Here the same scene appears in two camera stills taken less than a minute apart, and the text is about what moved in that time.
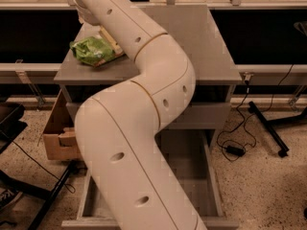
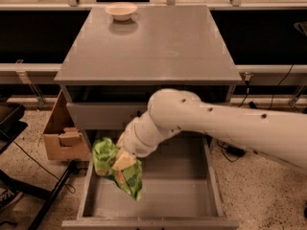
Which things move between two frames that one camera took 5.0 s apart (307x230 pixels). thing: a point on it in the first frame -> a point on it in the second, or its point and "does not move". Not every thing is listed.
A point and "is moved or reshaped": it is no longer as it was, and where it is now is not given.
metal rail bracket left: x=19 y=66 does not move
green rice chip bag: x=93 y=51 is moved or reshaped
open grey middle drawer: x=194 y=155 does not move
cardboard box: x=59 y=135 does not move
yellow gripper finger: x=112 y=43 -> x=124 y=160
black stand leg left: x=49 y=195 does not move
